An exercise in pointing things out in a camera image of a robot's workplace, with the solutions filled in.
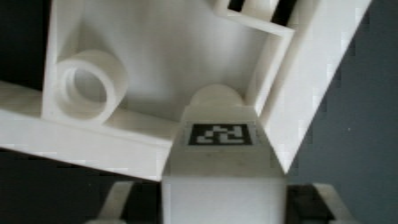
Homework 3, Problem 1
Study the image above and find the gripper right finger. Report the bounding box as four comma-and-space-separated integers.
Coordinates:
312, 183, 362, 224

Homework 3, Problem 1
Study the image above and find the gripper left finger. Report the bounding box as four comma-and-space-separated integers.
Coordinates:
83, 181, 134, 224

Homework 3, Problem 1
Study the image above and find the white chair seat part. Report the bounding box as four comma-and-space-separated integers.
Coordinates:
0, 0, 370, 181

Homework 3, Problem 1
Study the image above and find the white chair leg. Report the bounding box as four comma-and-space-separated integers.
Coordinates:
161, 85, 285, 224

